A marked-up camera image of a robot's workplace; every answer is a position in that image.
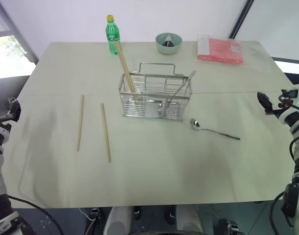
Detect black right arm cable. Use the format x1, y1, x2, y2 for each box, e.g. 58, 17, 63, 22
271, 190, 295, 231

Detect metal wire cutlery basket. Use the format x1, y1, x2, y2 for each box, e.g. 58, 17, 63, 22
118, 62, 194, 122

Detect dark wall strip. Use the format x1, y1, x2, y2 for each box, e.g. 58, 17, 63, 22
228, 0, 255, 40

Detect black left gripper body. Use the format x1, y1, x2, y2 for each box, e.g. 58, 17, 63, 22
0, 109, 13, 132

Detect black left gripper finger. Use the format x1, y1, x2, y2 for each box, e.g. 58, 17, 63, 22
8, 97, 22, 122

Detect steel spoon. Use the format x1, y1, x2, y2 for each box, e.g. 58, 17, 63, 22
157, 70, 197, 117
189, 118, 241, 141

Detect grey rounded robot leg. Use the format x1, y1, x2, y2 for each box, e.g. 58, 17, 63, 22
103, 207, 135, 235
175, 204, 204, 233

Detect black white item in bowl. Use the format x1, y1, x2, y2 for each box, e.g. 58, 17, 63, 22
162, 35, 176, 47

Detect grey window frame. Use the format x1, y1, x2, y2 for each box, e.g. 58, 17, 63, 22
0, 0, 39, 65

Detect pale green bowl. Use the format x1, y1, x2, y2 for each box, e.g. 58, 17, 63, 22
155, 32, 183, 55

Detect wooden chopstick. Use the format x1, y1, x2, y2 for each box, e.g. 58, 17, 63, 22
77, 95, 85, 152
114, 42, 137, 94
101, 103, 112, 164
116, 42, 141, 105

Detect red package in clear plastic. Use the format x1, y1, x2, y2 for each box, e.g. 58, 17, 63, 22
196, 34, 244, 65

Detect green plastic bottle yellow cap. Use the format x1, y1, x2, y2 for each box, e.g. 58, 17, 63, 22
105, 15, 121, 55

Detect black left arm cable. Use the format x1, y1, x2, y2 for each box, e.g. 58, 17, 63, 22
6, 194, 65, 235

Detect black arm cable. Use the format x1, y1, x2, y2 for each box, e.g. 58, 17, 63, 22
6, 194, 65, 235
271, 190, 295, 231

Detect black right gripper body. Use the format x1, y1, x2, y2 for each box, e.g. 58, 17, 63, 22
277, 89, 299, 110

